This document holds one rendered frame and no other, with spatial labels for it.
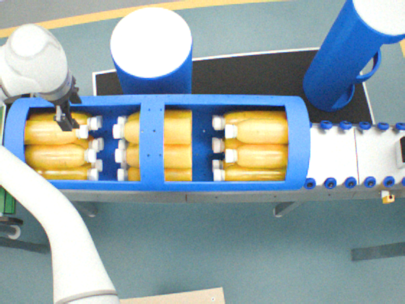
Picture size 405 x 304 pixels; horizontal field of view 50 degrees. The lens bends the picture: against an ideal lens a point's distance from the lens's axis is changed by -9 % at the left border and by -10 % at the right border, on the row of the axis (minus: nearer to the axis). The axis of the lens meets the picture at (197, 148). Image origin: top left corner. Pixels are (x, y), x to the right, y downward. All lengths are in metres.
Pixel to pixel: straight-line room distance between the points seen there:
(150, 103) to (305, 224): 1.43
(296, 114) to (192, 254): 1.30
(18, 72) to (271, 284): 1.91
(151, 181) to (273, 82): 1.36
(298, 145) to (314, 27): 1.71
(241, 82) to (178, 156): 1.24
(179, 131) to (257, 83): 1.27
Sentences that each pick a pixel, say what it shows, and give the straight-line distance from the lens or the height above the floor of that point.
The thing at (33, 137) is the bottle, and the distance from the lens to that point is 1.39.
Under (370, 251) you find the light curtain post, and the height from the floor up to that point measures 0.29.
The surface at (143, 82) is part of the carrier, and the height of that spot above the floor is 1.00.
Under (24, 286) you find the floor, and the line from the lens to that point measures 2.61.
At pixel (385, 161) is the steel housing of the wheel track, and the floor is 0.93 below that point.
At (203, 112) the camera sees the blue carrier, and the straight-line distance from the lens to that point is 1.51.
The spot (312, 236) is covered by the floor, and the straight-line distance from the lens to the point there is 2.55.
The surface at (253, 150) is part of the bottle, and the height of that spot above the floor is 1.16.
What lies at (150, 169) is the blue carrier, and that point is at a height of 1.19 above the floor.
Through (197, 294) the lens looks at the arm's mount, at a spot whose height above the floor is 1.01.
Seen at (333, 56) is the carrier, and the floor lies 0.68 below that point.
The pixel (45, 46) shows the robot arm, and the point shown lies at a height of 1.74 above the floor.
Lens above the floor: 2.45
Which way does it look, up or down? 75 degrees down
